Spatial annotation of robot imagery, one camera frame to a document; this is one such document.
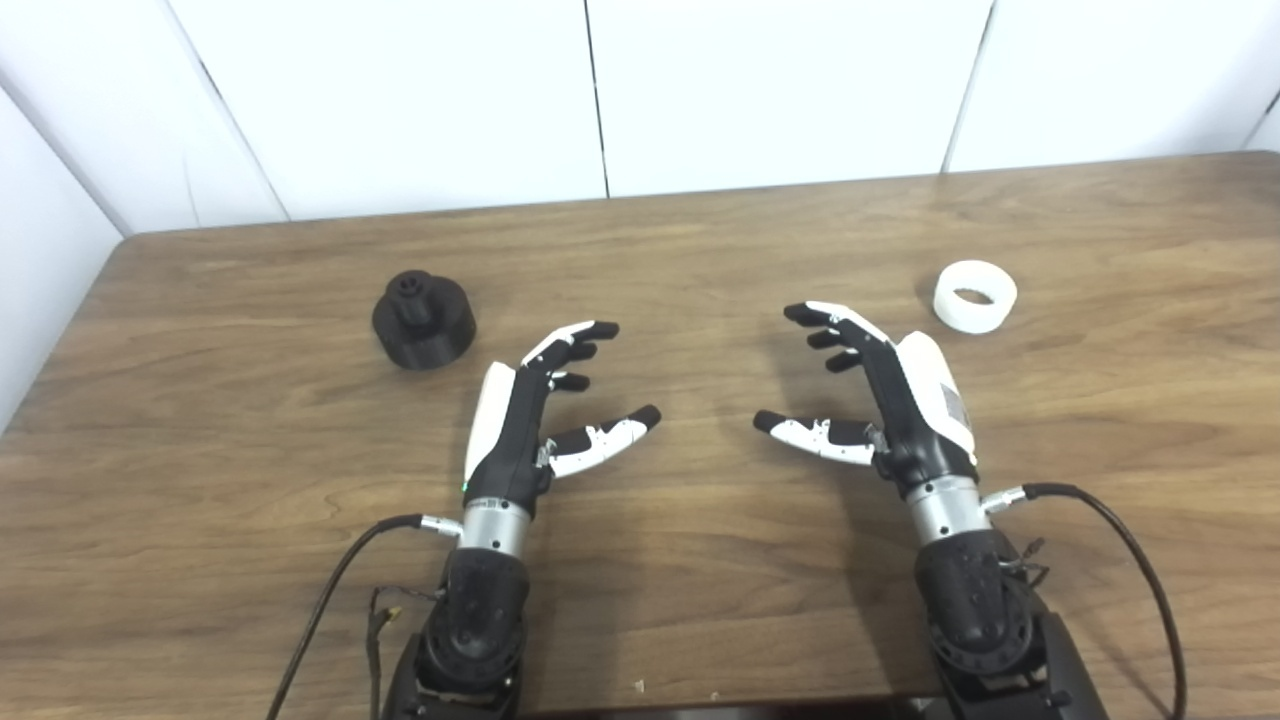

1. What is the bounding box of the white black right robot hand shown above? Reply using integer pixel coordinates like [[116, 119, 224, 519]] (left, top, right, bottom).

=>
[[752, 300, 979, 501]]

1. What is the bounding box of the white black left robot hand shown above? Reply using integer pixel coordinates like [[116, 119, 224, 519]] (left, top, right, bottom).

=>
[[463, 320, 663, 519]]

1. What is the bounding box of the white toothed ring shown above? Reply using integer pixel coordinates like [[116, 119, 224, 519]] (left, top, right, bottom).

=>
[[933, 260, 1019, 335]]

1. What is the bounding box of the round black part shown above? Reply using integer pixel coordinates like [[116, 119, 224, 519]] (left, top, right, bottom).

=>
[[371, 270, 477, 371]]

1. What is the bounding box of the black robot torso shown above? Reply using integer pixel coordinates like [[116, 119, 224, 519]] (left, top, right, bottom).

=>
[[525, 698, 946, 720]]

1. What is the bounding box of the thin black wires right arm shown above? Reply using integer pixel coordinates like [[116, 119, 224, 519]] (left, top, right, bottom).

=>
[[1000, 538, 1051, 589]]

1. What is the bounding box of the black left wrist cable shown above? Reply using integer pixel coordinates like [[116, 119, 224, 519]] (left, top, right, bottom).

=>
[[265, 513, 464, 720]]

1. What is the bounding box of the thin wire with yellow connector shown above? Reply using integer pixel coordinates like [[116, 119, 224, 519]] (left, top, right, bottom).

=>
[[365, 585, 441, 720]]

